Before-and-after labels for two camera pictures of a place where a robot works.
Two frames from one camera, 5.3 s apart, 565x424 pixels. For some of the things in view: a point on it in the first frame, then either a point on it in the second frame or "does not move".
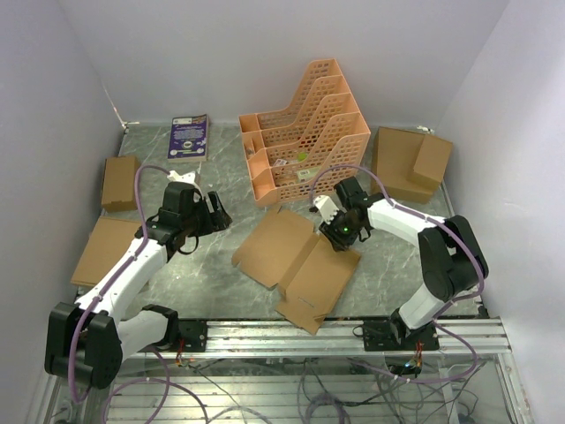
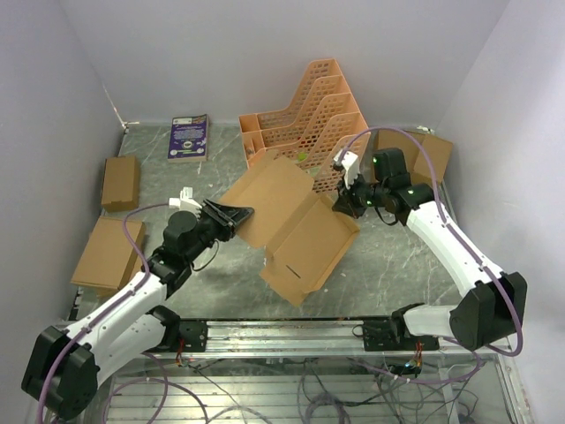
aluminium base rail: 272,339 does not move
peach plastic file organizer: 322,130 does not move
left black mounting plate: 192,335 does not move
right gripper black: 338,241 → 346,203
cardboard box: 120,180 does not move
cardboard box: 282,250 → 302,231
